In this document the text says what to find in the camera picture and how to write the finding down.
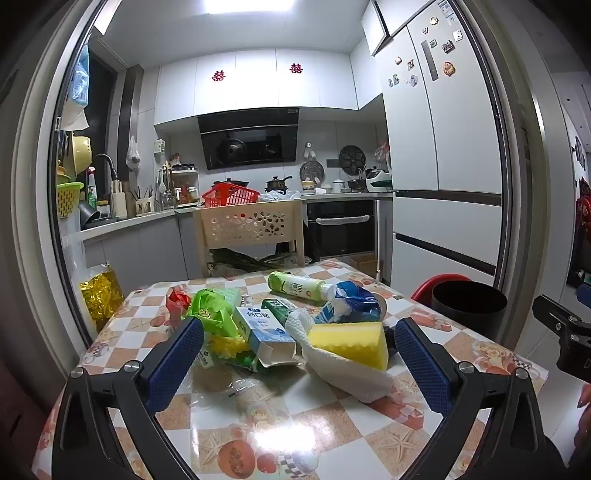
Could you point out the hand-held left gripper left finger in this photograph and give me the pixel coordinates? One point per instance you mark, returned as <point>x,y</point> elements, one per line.
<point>178,364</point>

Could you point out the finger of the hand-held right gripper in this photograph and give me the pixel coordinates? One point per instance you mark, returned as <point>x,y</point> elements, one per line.
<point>584,292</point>
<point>556,318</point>

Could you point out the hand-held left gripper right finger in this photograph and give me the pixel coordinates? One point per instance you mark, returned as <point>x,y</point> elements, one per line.
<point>422,369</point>

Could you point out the black trash bin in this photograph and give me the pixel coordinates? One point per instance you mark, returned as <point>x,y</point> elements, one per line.
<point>466,318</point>

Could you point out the yellow sponge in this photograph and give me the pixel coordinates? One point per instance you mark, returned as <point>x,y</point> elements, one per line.
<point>346,344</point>

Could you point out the blue plastic bag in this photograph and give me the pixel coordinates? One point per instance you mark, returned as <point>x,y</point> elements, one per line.
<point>355,300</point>

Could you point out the person's right hand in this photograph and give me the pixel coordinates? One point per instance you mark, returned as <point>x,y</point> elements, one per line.
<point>586,410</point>

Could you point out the green and white packet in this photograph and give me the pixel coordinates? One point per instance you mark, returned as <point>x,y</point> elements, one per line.
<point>207,359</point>

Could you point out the white paper towel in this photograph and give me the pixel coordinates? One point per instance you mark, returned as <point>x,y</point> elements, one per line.
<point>360,385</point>

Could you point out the red snack wrapper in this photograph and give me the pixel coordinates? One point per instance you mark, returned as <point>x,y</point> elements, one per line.
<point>178,300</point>

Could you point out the green plastic bag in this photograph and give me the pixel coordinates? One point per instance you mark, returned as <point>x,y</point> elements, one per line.
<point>207,307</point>

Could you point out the clear plastic wrap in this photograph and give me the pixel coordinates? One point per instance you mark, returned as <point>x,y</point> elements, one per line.
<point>240,387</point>

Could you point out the red stool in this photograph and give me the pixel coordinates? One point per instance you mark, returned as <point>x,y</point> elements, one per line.
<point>422,290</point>

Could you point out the red foil balloon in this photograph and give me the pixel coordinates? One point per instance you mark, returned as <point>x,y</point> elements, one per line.
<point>584,203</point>

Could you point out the blue and white milk carton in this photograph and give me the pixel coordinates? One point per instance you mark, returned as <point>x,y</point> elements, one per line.
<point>263,330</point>

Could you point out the gold foil bag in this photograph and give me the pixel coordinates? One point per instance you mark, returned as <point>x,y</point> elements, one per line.
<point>99,300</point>

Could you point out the checkered plastic tablecloth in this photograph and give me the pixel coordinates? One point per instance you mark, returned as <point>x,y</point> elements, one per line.
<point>323,429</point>

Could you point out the cardboard box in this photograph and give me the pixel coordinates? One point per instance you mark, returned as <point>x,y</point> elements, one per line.
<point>362,265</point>

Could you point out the green leafy vegetables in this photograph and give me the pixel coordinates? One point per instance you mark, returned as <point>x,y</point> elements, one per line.
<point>240,261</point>

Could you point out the grey kitchen counter cabinets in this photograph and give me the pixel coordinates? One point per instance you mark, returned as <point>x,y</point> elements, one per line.
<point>138,244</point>

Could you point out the white mop pole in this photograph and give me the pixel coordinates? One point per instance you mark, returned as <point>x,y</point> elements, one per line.
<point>378,240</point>

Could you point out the green and white bottle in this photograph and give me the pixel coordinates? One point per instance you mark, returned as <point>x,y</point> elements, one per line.
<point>295,286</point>

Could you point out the beige plastic chair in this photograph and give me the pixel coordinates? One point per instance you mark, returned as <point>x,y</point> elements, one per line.
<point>249,226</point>

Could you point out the black built-in oven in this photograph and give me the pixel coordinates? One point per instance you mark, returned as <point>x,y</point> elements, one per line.
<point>339,235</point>

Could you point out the utensil holder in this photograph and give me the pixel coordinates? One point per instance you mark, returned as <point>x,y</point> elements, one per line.
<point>143,203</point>

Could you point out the beige knife block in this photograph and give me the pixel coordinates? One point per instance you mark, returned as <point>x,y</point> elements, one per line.
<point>119,203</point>

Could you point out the red plastic basket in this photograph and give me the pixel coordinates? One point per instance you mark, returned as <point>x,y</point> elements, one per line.
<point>226,196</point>

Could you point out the spice rack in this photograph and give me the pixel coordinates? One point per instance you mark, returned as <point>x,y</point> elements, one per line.
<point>182,189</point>

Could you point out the black frying pan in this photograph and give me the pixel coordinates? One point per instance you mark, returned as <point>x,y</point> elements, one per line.
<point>87,213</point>

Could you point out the black wok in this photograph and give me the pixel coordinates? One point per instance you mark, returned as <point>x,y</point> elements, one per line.
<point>231,182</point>

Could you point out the green spray bottle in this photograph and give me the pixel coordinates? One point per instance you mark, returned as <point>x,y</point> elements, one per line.
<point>91,194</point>

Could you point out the white and green rice cooker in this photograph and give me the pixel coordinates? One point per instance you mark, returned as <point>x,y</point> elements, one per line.
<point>378,181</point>

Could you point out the crumpled clear plastic bag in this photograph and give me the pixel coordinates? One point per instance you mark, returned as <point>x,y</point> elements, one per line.
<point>279,196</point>

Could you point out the green plastic colander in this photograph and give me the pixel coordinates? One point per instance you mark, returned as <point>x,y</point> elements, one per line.
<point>69,198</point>

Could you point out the white enamel mug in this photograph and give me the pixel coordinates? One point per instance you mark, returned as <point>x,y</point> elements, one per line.
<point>339,187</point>

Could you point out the black cooking pot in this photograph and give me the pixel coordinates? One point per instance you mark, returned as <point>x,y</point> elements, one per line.
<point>277,183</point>

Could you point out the white refrigerator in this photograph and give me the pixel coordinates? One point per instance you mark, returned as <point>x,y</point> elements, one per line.
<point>443,138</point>

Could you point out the white plastic bag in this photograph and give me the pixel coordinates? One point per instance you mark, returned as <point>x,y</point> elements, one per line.
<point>133,154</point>

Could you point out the yellow bowl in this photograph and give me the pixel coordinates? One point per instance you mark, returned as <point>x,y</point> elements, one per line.
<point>308,186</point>

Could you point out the black faucet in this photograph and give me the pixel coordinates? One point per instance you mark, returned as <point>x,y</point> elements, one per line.
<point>108,159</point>

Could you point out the round black baking pan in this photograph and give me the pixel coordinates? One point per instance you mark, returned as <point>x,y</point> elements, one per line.
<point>352,158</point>

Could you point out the round metal plate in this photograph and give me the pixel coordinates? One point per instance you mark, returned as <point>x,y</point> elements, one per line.
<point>310,170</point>

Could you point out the yellow plastic colander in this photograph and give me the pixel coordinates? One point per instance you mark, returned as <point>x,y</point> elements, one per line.
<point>81,154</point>

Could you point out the black range hood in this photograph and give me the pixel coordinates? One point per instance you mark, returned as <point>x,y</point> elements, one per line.
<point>249,143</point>

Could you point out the group of fridge magnets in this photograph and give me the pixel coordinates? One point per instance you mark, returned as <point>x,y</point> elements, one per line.
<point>448,68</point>

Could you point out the red paper-cut decoration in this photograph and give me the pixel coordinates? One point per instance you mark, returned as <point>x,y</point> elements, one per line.
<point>296,68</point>
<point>219,76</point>

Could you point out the blue plastic bags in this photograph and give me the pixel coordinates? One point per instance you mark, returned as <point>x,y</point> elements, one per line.
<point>81,76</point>

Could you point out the ceiling light panel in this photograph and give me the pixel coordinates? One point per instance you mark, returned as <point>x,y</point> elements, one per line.
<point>249,5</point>

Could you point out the black wall decoration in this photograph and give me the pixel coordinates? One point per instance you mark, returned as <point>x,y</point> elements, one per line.
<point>579,150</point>

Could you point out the white wall box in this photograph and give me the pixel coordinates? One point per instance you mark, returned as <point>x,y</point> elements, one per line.
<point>159,146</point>

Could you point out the white wall hook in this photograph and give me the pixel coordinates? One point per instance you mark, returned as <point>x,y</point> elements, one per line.
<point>309,151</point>

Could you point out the white wall cabinets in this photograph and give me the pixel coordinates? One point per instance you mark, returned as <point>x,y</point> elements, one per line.
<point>258,87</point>

